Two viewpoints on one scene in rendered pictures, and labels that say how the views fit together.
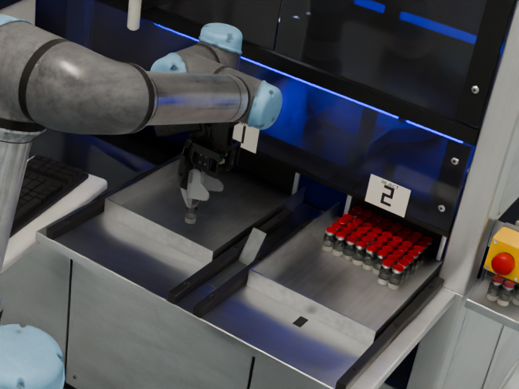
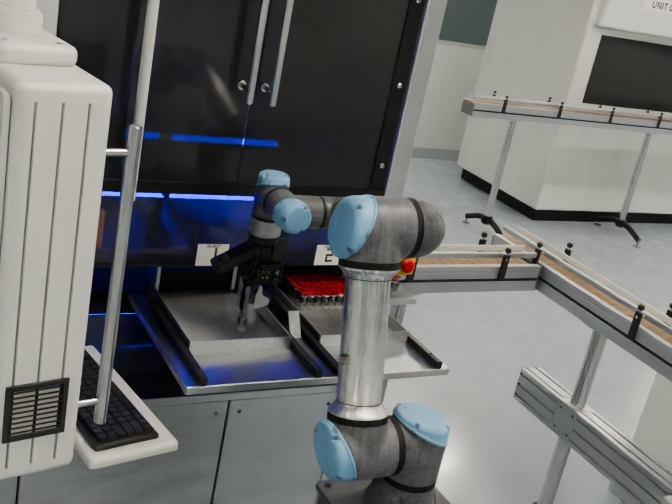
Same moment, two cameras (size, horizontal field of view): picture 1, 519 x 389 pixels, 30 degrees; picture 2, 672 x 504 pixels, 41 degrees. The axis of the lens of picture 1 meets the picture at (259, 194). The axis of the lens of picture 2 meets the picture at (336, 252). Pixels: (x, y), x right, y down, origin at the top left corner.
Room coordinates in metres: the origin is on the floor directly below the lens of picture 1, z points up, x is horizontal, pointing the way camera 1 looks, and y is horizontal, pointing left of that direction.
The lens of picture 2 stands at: (0.41, 1.75, 1.88)
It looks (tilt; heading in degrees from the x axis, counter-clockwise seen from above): 20 degrees down; 301
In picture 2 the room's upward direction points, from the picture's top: 12 degrees clockwise
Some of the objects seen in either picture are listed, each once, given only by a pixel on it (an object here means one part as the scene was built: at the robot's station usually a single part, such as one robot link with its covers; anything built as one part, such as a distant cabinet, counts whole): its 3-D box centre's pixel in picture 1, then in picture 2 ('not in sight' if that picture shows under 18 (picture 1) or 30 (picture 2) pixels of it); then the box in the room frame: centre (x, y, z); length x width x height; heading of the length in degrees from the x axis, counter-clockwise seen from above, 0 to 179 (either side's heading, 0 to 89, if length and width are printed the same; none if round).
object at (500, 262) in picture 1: (503, 262); (406, 265); (1.49, -0.45, 0.99); 0.04 x 0.04 x 0.04; 62
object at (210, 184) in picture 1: (209, 183); (250, 294); (1.61, 0.10, 0.99); 0.06 x 0.03 x 0.09; 62
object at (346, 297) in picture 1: (353, 267); (335, 309); (1.54, -0.20, 0.90); 0.34 x 0.26 x 0.04; 152
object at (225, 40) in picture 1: (217, 58); (271, 195); (1.59, 0.11, 1.25); 0.09 x 0.08 x 0.11; 150
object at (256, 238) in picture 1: (237, 258); (302, 333); (1.49, 0.02, 0.91); 0.14 x 0.03 x 0.06; 151
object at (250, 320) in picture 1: (256, 258); (287, 333); (1.56, -0.02, 0.87); 0.70 x 0.48 x 0.02; 62
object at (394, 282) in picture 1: (395, 277); not in sight; (1.52, -0.28, 0.90); 0.02 x 0.02 x 0.05
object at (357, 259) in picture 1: (364, 255); (328, 300); (1.58, -0.22, 0.90); 0.18 x 0.02 x 0.05; 62
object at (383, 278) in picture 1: (385, 272); not in sight; (1.53, -0.26, 0.90); 0.02 x 0.02 x 0.05
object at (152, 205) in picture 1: (208, 200); (217, 313); (1.70, 0.10, 0.90); 0.34 x 0.26 x 0.04; 152
